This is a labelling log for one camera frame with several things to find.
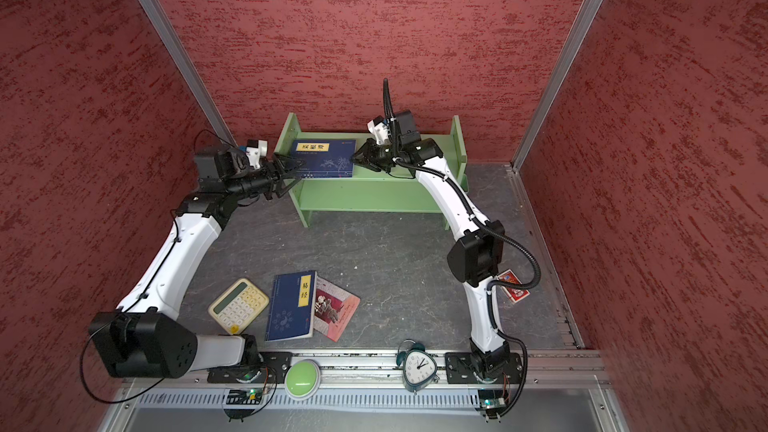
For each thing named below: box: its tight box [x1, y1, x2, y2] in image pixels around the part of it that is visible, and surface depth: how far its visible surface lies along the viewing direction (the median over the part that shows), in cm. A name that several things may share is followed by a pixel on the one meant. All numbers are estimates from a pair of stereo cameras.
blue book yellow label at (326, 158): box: [293, 139, 356, 178], surface depth 83 cm
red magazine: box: [313, 276, 361, 343], surface depth 85 cm
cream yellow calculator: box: [208, 278, 270, 335], surface depth 85 cm
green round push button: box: [284, 359, 321, 401], surface depth 72 cm
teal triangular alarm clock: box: [396, 338, 440, 394], surface depth 73 cm
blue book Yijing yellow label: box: [265, 270, 318, 342], surface depth 83 cm
